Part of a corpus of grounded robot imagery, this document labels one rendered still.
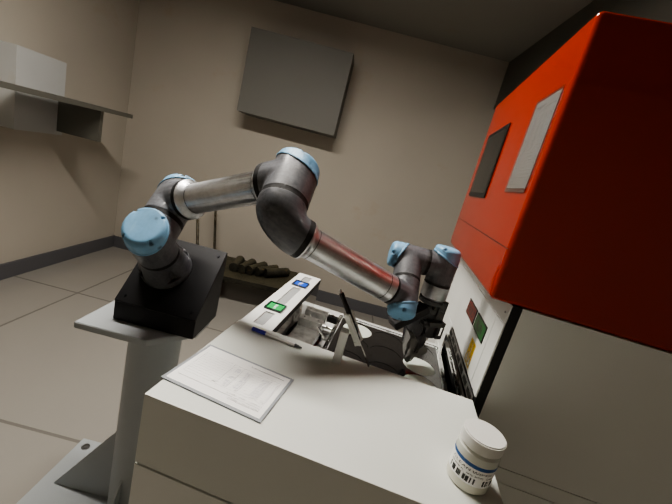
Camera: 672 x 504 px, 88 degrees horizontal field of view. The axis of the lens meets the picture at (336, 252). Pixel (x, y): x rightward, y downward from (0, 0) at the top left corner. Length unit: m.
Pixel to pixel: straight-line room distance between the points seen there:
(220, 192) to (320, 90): 2.52
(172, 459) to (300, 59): 3.15
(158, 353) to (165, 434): 0.56
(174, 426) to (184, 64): 3.67
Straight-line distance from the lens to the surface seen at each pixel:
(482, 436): 0.69
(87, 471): 1.80
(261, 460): 0.69
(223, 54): 3.97
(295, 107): 3.39
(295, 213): 0.76
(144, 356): 1.29
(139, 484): 0.85
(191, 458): 0.75
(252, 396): 0.73
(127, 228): 1.06
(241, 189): 0.91
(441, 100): 3.73
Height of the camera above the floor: 1.41
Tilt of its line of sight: 13 degrees down
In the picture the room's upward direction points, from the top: 15 degrees clockwise
